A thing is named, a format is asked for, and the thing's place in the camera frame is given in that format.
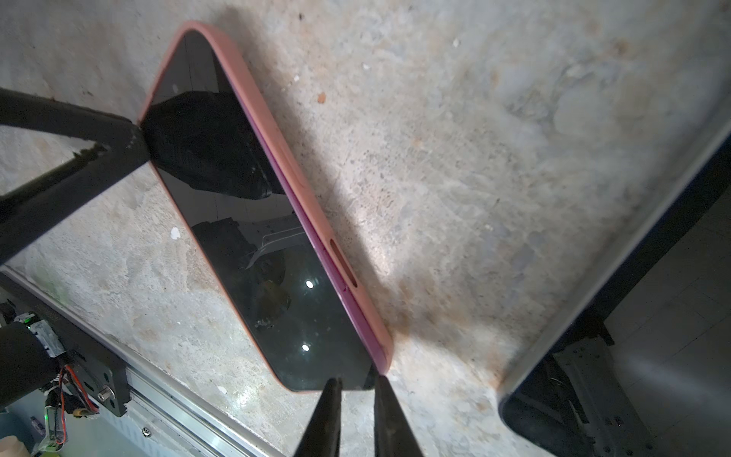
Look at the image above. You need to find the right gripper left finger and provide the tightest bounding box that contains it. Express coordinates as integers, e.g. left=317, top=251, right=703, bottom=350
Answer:
left=293, top=378, right=343, bottom=457

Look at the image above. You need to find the left circuit board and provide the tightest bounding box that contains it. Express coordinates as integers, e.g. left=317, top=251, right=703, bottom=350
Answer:
left=14, top=312, right=99, bottom=456

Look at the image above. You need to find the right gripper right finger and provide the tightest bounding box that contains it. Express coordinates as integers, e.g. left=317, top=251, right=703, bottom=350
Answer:
left=374, top=375, right=424, bottom=457

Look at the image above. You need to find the pink phone case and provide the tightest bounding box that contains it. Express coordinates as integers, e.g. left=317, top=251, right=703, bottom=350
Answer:
left=138, top=21, right=395, bottom=394

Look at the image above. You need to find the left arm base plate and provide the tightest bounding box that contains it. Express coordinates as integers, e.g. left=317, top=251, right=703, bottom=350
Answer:
left=1, top=272, right=131, bottom=417

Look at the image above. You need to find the purple-edged black phone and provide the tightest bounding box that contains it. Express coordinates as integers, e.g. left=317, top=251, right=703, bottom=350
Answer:
left=141, top=30, right=379, bottom=392

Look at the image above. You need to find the aluminium mounting rail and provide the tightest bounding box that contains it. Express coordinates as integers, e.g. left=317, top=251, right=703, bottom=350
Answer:
left=1, top=267, right=282, bottom=456

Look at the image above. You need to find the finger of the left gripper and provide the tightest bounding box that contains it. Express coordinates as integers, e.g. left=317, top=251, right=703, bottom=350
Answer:
left=1, top=89, right=150, bottom=263

